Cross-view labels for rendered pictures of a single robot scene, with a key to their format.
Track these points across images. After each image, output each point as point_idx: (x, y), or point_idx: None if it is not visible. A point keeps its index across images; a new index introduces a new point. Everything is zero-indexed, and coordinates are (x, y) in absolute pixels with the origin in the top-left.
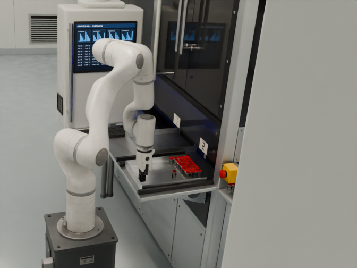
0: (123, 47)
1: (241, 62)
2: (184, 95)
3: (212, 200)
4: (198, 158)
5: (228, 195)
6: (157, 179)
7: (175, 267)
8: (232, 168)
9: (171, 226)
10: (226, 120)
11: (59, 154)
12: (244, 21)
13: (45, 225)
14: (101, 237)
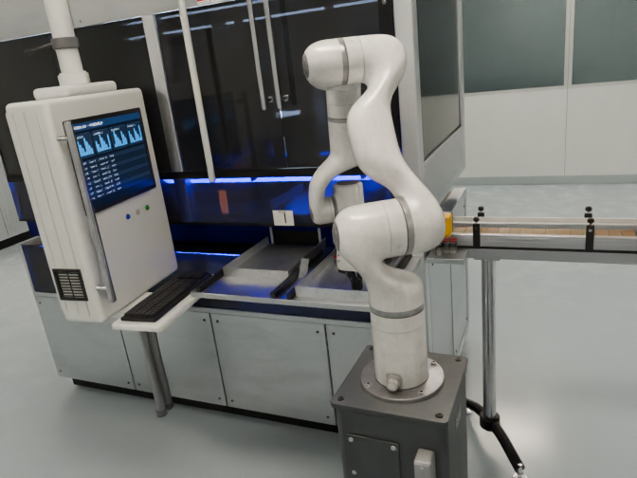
0: (375, 37)
1: (416, 66)
2: (292, 173)
3: None
4: None
5: (446, 257)
6: None
7: None
8: (446, 215)
9: (320, 374)
10: (415, 156)
11: (372, 253)
12: (412, 5)
13: (342, 418)
14: (449, 369)
